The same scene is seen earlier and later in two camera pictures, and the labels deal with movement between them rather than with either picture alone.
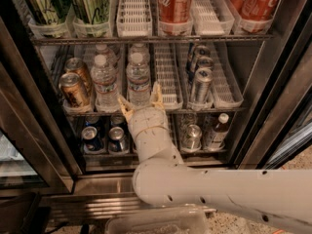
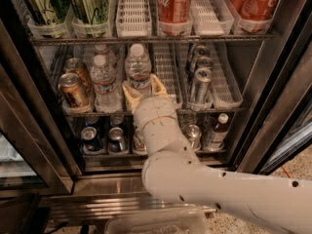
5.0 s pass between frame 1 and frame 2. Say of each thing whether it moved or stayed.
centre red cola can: stayed
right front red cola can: stayed
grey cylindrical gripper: moved
